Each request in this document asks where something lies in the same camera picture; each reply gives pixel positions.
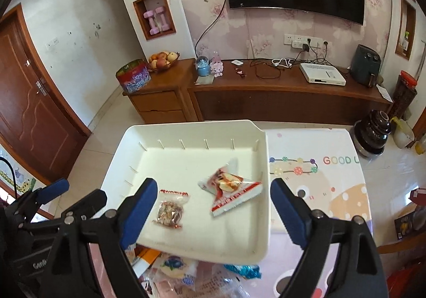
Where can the dark green air fryer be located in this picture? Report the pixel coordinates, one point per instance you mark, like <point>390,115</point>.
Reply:
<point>365,66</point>

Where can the blue snow globe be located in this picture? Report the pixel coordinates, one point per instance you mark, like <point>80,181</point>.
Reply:
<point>203,66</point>

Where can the red lidded dark container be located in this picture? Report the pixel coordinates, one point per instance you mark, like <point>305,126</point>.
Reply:
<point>404,94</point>

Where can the wooden tv cabinet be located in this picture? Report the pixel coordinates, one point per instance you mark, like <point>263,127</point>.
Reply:
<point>260,93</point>

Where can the white plastic jug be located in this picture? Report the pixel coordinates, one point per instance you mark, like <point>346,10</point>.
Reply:
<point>403,134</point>

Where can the blueberry pastry pack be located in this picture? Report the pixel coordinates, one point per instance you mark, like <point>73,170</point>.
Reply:
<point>179,270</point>

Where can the blue foil candy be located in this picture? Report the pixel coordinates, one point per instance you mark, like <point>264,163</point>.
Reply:
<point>246,271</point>

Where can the clear nut candy pack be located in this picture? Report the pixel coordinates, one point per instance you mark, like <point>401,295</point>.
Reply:
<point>170,208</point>

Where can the pink toy figure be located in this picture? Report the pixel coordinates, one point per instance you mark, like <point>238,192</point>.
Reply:
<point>216,65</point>

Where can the orange white snack stick pack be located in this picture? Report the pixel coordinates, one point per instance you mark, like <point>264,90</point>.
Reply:
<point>144,260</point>

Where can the red white triangular snack pack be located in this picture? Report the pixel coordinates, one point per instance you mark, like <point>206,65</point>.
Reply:
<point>229,189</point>

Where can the white set-top box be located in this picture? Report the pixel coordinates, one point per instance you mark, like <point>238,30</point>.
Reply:
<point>322,74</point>

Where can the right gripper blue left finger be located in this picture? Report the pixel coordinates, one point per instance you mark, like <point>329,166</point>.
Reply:
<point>70,272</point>

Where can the wooden door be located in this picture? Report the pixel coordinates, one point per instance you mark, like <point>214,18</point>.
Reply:
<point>38,127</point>

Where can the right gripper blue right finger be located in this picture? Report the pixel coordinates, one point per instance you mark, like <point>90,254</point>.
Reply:
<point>358,271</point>

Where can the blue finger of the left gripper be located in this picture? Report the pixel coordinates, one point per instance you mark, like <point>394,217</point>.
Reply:
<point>87,206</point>
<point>53,189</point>

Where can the large clear printed biscuit bag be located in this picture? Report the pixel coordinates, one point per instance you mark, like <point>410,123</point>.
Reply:
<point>211,281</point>

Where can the red round tin box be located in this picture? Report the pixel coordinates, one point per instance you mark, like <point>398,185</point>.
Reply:
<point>133,76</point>

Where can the pink dumbbells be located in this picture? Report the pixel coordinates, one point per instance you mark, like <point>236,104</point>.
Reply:
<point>157,20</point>

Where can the white plastic storage bin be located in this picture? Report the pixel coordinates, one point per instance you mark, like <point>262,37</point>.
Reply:
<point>178,157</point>

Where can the fruit bowl with apples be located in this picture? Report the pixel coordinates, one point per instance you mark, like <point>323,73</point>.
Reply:
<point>162,61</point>

